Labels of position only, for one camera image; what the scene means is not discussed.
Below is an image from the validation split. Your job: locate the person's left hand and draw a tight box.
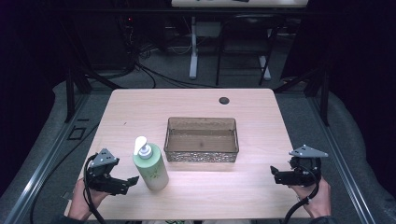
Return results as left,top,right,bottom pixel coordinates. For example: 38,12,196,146
67,178,110,221

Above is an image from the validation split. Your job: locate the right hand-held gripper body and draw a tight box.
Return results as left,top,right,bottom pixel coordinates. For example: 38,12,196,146
273,144,329,188

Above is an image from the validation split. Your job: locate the clear brown plastic tray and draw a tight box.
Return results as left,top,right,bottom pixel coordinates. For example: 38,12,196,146
163,117,240,163

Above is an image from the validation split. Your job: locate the green pump bottle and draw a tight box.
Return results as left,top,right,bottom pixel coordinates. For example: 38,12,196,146
133,135,170,191

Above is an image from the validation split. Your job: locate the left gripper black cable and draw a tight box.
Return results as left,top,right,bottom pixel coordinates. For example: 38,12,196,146
82,153,107,224

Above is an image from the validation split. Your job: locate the white background desk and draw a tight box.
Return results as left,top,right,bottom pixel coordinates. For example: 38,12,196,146
171,0,309,8

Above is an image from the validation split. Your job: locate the thin black floor cable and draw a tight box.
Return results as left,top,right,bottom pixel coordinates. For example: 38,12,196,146
29,122,101,224

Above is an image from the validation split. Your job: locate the bundle of black floor cables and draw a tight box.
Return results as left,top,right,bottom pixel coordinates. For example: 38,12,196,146
134,60,219,90

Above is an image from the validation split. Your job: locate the black metal stand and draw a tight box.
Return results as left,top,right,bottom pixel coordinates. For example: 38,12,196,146
64,66,125,124
274,64,331,127

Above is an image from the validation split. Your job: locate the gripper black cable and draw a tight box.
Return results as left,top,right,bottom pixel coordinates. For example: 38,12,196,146
82,153,107,224
282,161,322,224

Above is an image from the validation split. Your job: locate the white desk leg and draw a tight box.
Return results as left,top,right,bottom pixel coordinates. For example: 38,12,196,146
258,29,272,81
189,16,199,80

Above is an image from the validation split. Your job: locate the metal floor rail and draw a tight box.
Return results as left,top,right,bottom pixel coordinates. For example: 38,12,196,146
2,92,92,224
306,96,377,224

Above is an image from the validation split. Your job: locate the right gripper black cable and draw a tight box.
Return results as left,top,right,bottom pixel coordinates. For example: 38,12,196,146
282,161,322,224

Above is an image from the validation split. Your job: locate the black chair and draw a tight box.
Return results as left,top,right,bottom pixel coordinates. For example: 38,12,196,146
215,13,286,87

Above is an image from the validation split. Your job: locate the person's right hand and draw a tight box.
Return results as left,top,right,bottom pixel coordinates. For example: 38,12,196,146
288,176,332,218

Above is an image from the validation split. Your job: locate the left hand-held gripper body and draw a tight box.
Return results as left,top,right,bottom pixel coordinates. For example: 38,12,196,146
83,147,132,196

